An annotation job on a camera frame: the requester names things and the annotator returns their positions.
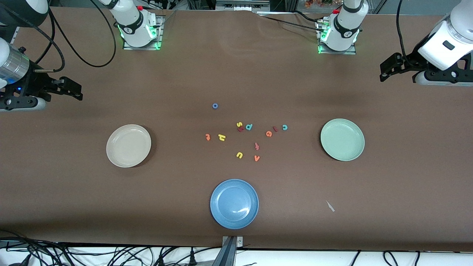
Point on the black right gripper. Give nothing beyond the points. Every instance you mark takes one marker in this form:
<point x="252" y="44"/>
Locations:
<point x="34" y="78"/>

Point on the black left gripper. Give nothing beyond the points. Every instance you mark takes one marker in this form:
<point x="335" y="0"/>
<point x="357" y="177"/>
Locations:
<point x="413" y="61"/>

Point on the yellow foam letter h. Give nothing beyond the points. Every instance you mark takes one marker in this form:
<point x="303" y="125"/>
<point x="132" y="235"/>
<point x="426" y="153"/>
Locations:
<point x="223" y="136"/>

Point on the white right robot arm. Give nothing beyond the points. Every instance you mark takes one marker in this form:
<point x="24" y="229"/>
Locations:
<point x="135" y="27"/>

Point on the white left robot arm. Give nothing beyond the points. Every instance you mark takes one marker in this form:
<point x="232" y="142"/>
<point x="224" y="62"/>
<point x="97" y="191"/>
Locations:
<point x="342" y="26"/>

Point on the beige brown plate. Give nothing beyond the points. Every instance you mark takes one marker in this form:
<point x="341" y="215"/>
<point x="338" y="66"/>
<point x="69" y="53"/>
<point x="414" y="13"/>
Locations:
<point x="128" y="145"/>

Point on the light green plate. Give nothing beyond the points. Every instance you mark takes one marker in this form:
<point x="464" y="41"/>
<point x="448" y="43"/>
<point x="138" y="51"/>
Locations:
<point x="342" y="139"/>

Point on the orange artificial flowers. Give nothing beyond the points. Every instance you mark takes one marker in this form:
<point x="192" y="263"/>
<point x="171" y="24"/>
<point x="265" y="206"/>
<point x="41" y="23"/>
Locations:
<point x="317" y="3"/>

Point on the brown table cover sheet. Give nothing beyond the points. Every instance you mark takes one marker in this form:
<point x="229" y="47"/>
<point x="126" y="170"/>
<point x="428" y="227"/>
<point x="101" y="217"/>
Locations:
<point x="236" y="74"/>

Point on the grey metal box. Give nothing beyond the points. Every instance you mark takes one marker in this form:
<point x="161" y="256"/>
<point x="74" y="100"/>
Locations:
<point x="240" y="5"/>

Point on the black power plug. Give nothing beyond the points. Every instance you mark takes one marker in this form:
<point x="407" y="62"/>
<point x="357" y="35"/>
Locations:
<point x="161" y="259"/>
<point x="192" y="257"/>

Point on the blue plate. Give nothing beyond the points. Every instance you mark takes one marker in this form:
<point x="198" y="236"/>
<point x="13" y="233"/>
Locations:
<point x="234" y="204"/>

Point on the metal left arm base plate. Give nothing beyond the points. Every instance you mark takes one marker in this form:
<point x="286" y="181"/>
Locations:
<point x="351" y="52"/>

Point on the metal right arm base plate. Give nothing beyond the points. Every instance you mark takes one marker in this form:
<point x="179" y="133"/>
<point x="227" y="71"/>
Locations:
<point x="161" y="29"/>

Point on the aluminium camera pole bracket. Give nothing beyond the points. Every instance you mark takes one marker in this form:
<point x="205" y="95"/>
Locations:
<point x="231" y="255"/>

